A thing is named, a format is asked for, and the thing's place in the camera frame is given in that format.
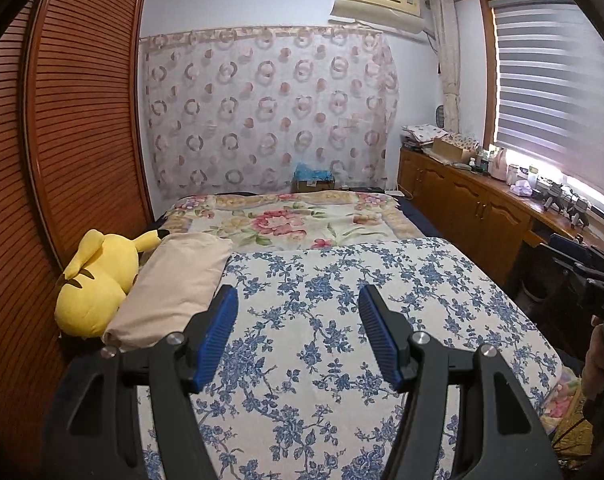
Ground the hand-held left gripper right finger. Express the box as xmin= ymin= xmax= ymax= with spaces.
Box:
xmin=358 ymin=284 xmax=565 ymax=480

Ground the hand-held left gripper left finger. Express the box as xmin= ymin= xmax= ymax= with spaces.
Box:
xmin=52 ymin=284 xmax=240 ymax=480

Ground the beige printed t-shirt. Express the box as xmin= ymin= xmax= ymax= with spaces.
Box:
xmin=102 ymin=232 xmax=234 ymax=353

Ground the blue floral blanket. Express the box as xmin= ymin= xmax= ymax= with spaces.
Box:
xmin=137 ymin=237 xmax=565 ymax=480

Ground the navy bed sheet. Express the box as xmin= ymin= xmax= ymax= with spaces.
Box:
xmin=397 ymin=195 xmax=447 ymax=238

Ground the wooden cabinet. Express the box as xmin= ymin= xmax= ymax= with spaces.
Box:
xmin=397 ymin=147 xmax=604 ymax=301

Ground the pink floral quilt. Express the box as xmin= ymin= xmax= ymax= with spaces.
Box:
xmin=154 ymin=190 xmax=582 ymax=426

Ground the yellow plush toy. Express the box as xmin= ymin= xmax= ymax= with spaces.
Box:
xmin=54 ymin=229 xmax=170 ymax=338

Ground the person's dark clothing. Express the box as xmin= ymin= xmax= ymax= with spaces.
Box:
xmin=556 ymin=410 xmax=604 ymax=480

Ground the long cardboard box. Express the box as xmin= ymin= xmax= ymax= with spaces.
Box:
xmin=432 ymin=135 xmax=480 ymax=163

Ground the small cardboard box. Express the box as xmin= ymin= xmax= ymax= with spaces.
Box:
xmin=293 ymin=176 xmax=337 ymax=194

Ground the striped window blind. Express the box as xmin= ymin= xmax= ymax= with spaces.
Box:
xmin=492 ymin=0 xmax=604 ymax=206

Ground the folded printed cloth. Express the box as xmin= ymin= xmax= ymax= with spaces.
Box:
xmin=402 ymin=124 xmax=450 ymax=148

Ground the circle print curtain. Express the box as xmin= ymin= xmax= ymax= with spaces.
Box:
xmin=139 ymin=25 xmax=400 ymax=198

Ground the wooden louvered wardrobe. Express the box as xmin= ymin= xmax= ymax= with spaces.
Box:
xmin=0 ymin=0 xmax=155 ymax=480

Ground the tied beige curtain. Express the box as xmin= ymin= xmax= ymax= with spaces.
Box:
xmin=428 ymin=0 xmax=462 ymax=136

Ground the black cable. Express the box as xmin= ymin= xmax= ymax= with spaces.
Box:
xmin=554 ymin=407 xmax=598 ymax=453

